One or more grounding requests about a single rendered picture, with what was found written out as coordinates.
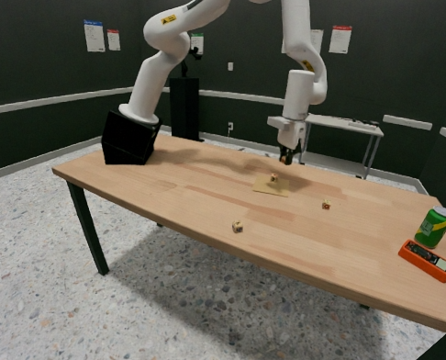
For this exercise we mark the tan square mat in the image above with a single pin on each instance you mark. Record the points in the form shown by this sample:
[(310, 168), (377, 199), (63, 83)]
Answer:
[(264, 185)]

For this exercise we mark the green drink can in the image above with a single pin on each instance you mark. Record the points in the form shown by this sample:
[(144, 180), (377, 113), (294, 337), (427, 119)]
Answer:
[(432, 228)]

